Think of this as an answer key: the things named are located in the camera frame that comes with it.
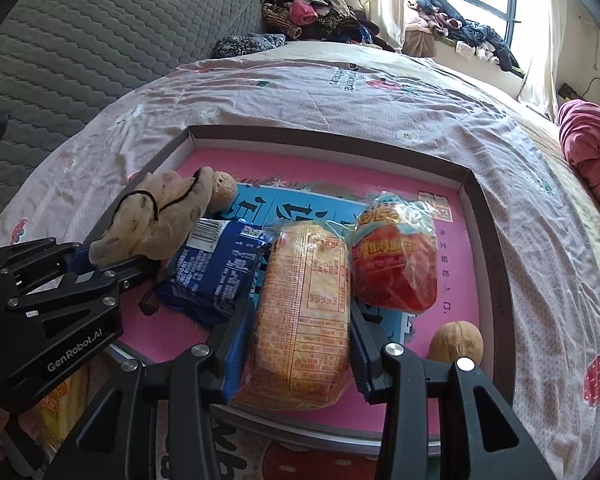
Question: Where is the walnut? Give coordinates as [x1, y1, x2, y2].
[207, 170, 238, 213]
[428, 321, 483, 365]

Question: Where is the cream curtain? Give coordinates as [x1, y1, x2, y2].
[517, 0, 561, 121]
[355, 0, 406, 53]

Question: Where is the orange snack packet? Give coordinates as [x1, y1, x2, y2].
[230, 222, 353, 411]

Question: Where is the cream cloth pouch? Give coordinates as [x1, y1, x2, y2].
[88, 166, 216, 267]

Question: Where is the beige bed sheet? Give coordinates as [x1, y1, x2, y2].
[270, 42, 600, 341]

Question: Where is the pink blanket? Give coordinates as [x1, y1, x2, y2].
[555, 100, 600, 241]

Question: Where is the grey quilted cover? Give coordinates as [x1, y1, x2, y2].
[0, 0, 261, 181]

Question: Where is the red toy egg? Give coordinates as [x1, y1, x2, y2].
[349, 191, 438, 316]

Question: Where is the blue snack packet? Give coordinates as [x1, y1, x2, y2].
[154, 217, 273, 331]

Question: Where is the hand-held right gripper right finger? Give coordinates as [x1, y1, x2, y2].
[349, 305, 557, 480]

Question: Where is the shallow pink printed box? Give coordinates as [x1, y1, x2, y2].
[80, 125, 513, 456]

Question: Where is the dark floral cloth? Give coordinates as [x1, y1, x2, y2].
[212, 34, 287, 60]

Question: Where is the pile of mixed clothes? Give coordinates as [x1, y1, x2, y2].
[252, 0, 396, 51]

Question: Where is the clothes heap on windowsill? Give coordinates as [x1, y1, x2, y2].
[405, 0, 523, 72]

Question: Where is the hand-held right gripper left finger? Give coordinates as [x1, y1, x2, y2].
[45, 295, 256, 480]

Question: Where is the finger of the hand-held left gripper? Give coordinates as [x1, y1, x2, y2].
[0, 238, 95, 292]
[6, 259, 159, 320]

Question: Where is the yellow packet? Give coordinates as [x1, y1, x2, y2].
[40, 365, 93, 446]

